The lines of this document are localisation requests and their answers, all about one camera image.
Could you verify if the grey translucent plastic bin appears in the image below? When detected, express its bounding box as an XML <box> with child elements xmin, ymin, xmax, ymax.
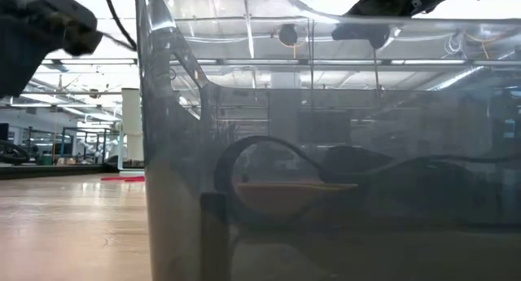
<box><xmin>134</xmin><ymin>0</ymin><xmax>521</xmax><ymax>281</ymax></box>

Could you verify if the white round pillar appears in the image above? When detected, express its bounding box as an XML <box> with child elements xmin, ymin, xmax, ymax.
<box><xmin>120</xmin><ymin>88</ymin><xmax>144</xmax><ymax>162</ymax></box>

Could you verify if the black round ceiling fixture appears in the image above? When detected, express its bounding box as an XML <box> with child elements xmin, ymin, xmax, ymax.
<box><xmin>278</xmin><ymin>23</ymin><xmax>299</xmax><ymax>46</ymax></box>

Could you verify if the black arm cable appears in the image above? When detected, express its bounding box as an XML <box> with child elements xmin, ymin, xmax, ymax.
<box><xmin>102</xmin><ymin>0</ymin><xmax>138</xmax><ymax>53</ymax></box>

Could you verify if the black tape roll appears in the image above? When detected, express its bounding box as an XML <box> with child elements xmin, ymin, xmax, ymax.
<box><xmin>213</xmin><ymin>134</ymin><xmax>326</xmax><ymax>230</ymax></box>

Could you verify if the black curved object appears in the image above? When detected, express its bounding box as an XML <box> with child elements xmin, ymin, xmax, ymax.
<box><xmin>0</xmin><ymin>138</ymin><xmax>26</xmax><ymax>165</ymax></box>

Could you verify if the thin red rubber band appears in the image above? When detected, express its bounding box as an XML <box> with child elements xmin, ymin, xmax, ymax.
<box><xmin>100</xmin><ymin>174</ymin><xmax>146</xmax><ymax>182</ymax></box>

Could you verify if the black aluminium table frame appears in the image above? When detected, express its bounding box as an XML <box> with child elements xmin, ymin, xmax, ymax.
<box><xmin>0</xmin><ymin>163</ymin><xmax>146</xmax><ymax>181</ymax></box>

